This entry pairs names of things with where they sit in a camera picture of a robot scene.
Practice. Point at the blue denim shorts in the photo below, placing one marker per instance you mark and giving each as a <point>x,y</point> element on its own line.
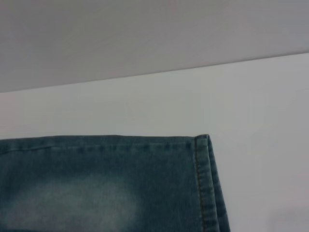
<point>101,183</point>

